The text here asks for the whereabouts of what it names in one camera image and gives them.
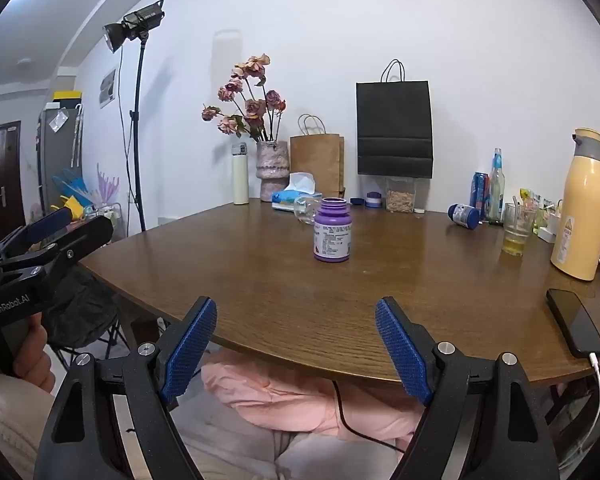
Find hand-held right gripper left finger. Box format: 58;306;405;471
32;296;218;480

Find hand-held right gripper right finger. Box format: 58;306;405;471
374;296;561;480

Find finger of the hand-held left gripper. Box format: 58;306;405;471
0;208;75;261
0;215;115;281

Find clear glass cup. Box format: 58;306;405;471
294;197;325;225

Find person's left forearm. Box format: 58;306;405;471
0;360;56;480

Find person's left hand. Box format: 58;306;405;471
2;324;57;395

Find yellow plastic clip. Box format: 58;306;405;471
51;196;86;222

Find blue plastic rack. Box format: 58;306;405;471
51;169;98;211

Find pink plastic hanger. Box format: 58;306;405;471
96;162;122;206

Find grey refrigerator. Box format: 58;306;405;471
36;105;85;213

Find black folding chair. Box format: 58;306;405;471
42;260;126;368

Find pink clothing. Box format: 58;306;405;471
200;349;427;453

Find yellow box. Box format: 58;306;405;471
51;90;83;110

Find purple plastic bottle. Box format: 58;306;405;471
313;197;352;263

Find blue capped bottle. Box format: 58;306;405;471
447;203;481;230

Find clear food container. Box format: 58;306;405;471
385;176;417;213

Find glass with yellow liquid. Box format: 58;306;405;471
502;202;537;257

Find white thermos bottle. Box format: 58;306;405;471
231;142;250;205

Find black smartphone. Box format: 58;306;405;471
545;288;600;359

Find blue drink can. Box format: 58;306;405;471
469;171;491;219

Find blue tissue box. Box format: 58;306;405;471
271;172;323;212

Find glass bottle with blue label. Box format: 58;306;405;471
487;148;506;225

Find colourful snack packets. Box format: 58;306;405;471
519;188;566;233

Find pink textured vase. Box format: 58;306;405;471
256;140;291;203

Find brown paper bag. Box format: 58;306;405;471
289;114;346;199

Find dried pink flowers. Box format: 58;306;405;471
201;53;287;143

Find black paper bag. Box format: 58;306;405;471
355;59;435;180

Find black studio light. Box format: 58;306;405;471
103;0;165;54

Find yellow thermos jug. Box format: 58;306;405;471
550;127;600;282

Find black cable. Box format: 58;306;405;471
331;380;406;455

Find wall poster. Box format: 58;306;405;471
99;67;118;110

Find white charging cable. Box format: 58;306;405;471
545;257;600;428

